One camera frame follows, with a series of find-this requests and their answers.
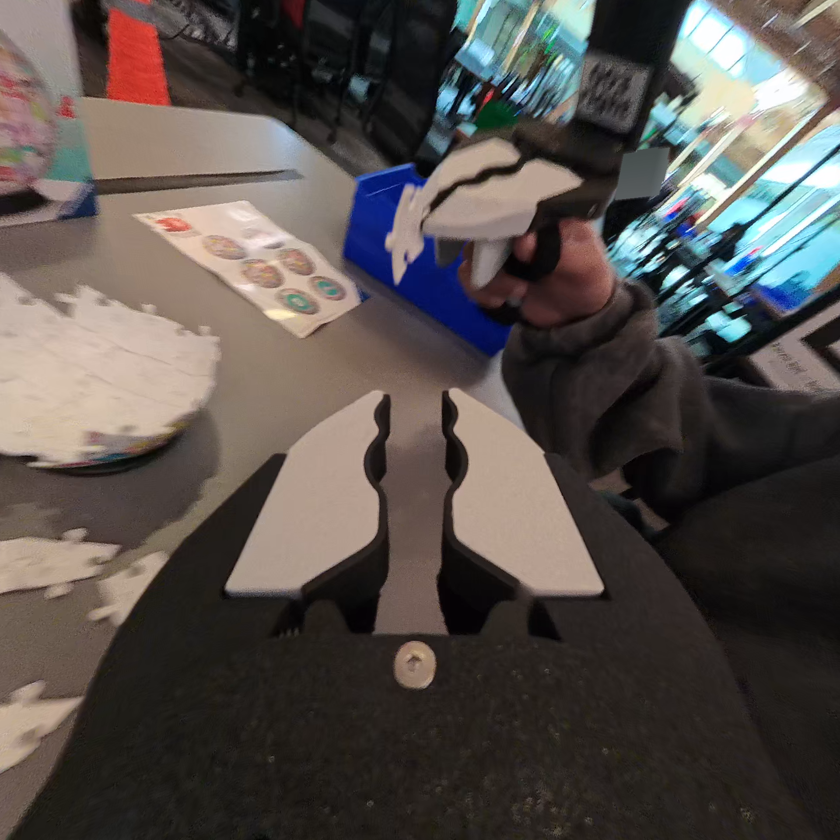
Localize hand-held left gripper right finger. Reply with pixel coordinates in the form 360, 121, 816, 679
443, 389, 605, 602

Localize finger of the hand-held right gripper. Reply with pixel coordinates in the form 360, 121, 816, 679
423, 164, 578, 240
427, 136, 526, 211

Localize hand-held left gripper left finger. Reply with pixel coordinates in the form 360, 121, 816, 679
226, 392, 392, 598

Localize partly built white puzzle ball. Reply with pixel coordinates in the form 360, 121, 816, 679
0, 273, 221, 467

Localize person's right forearm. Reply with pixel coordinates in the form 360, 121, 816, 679
502, 280, 840, 526

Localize white puzzle piece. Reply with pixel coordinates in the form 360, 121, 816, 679
88, 549, 172, 627
0, 680, 82, 775

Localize loose white puzzle pieces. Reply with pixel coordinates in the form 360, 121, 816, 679
0, 529, 122, 598

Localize colourful puzzle ball box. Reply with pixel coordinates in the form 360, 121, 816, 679
0, 29, 99, 227

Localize person's right hand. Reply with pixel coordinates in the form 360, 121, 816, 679
462, 217, 620, 329

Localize blue plastic bin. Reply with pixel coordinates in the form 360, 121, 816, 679
343, 163, 526, 358

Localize printed instruction sheet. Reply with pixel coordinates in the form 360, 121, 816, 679
134, 200, 368, 340

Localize person's dark clothing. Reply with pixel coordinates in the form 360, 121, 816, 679
630, 434, 840, 840

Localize orange object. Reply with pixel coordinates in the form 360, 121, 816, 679
105, 7, 173, 106

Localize black ring stand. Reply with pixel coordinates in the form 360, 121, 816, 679
27, 414, 204, 476

